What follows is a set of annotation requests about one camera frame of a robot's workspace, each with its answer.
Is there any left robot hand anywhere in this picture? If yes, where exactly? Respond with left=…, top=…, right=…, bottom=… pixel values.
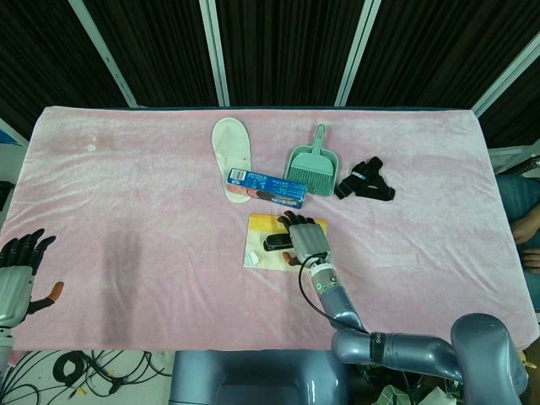
left=0, top=229, right=65, bottom=329

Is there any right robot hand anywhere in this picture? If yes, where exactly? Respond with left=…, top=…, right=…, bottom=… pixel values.
left=277, top=210, right=331, bottom=267

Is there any person's hand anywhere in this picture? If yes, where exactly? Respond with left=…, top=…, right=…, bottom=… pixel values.
left=511, top=212, right=540, bottom=246

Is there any yellow white notebook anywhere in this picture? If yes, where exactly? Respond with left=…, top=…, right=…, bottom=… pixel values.
left=242, top=213, right=329, bottom=275

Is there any blue toothpaste box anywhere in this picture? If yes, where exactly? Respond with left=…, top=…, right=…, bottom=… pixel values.
left=225, top=167, right=308, bottom=210

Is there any mint green brush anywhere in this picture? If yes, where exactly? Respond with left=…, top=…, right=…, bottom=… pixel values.
left=286, top=152, right=334, bottom=191

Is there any mint green dustpan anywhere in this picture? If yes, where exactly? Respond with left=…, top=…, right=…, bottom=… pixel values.
left=283, top=123, right=340, bottom=197

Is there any white slipper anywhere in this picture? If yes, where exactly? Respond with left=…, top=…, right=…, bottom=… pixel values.
left=210, top=117, right=253, bottom=205

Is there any pink velvet tablecloth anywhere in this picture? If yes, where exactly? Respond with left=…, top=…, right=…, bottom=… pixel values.
left=0, top=105, right=540, bottom=352

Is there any blue grey robot torso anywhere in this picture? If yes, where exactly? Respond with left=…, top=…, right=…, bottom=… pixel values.
left=170, top=349, right=351, bottom=405

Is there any green white packaging clutter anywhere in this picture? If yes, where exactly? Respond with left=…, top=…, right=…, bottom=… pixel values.
left=354, top=366, right=463, bottom=405

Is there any person's blue jeans leg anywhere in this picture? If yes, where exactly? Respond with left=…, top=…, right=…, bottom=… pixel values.
left=495, top=172, right=540, bottom=221

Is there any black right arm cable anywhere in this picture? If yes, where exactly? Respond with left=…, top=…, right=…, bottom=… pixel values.
left=298, top=252, right=372, bottom=335

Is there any black strap harness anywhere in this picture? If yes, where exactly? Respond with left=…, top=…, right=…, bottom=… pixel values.
left=334, top=156, right=397, bottom=203

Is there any black floor cable bundle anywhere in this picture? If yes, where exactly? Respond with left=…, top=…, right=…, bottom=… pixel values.
left=0, top=348, right=170, bottom=401

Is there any white frame post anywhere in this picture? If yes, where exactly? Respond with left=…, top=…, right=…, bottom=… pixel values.
left=335, top=0, right=382, bottom=107
left=68, top=0, right=138, bottom=107
left=472, top=30, right=540, bottom=117
left=199, top=0, right=231, bottom=107

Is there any white metal frame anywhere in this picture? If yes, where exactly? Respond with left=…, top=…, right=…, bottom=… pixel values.
left=489, top=144, right=540, bottom=175

